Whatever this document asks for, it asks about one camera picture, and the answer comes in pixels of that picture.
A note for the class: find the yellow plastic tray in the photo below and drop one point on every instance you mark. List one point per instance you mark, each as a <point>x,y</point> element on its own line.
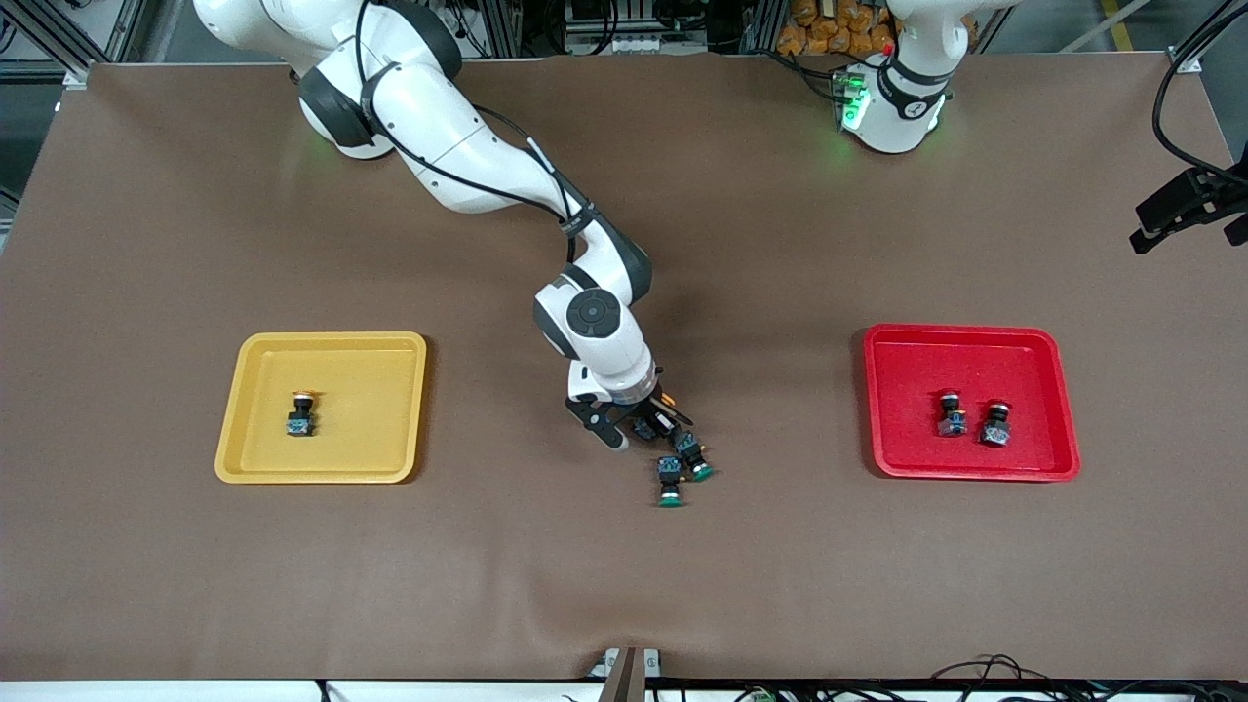
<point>361,409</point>

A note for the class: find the red push button switch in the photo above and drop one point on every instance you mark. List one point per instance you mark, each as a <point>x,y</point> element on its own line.
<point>953,419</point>
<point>994,429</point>

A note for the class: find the red plastic tray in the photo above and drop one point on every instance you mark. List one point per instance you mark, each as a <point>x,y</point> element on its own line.
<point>907,390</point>

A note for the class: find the aluminium frame post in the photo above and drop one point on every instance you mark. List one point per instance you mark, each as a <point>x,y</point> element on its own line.
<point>502,29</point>
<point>760,27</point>

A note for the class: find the brown table mat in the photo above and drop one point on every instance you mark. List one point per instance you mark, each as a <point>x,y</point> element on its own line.
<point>780,244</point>

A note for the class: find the dark electronics unit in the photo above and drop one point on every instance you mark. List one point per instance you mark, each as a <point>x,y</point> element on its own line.
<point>614,44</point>

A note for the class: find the metal clamp bracket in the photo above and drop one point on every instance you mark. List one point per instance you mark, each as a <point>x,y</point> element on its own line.
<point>624,678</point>

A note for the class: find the green push button switch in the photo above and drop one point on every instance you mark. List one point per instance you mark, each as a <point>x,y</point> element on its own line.
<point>670,473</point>
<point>690,450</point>

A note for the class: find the orange bags pile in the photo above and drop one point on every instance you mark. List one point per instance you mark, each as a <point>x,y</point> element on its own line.
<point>819,34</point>

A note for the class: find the white power strip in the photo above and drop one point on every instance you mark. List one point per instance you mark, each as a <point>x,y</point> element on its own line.
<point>468,29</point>

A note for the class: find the aluminium frame strut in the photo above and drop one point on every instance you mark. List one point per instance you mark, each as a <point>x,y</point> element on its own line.
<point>1185,60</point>
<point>80,78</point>

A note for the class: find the yellow push button switch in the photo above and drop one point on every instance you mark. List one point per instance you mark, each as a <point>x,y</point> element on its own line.
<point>300,424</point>
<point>669,398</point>

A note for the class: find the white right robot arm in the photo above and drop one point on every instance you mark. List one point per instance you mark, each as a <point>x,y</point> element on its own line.
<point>458,146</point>

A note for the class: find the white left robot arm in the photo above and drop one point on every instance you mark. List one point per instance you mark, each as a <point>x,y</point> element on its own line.
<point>892,122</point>

